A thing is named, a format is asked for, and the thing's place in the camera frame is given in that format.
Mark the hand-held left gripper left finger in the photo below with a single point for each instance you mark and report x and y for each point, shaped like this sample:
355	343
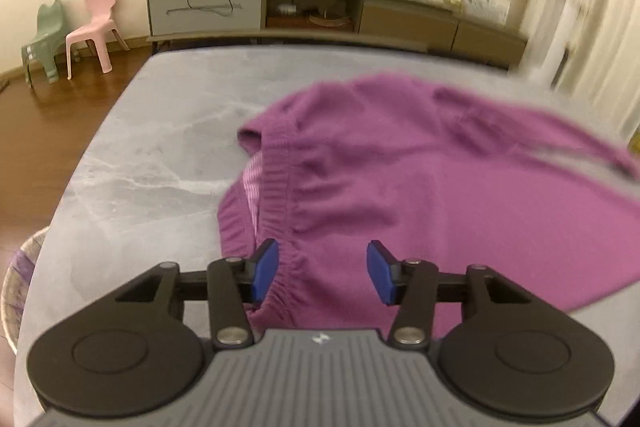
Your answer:
264	272

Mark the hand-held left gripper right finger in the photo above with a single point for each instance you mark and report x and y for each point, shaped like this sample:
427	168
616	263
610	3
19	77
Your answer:
380	272

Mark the purple pants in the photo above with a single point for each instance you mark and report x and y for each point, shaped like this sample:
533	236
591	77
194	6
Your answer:
400	187

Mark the woven basket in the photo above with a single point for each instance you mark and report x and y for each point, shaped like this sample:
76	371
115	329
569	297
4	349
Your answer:
15	287

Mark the long grey television cabinet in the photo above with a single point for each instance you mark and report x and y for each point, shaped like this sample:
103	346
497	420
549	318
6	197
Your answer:
205	9

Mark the white storage tray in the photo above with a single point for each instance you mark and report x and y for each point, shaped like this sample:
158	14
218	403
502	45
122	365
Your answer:
485	7

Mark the pink plastic child chair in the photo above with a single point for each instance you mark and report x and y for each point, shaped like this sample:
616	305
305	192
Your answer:
100	7

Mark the green plastic child chair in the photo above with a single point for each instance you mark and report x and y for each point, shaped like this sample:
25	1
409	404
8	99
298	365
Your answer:
45	37

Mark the cream curtain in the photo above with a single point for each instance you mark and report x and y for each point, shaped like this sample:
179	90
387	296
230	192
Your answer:
615	32

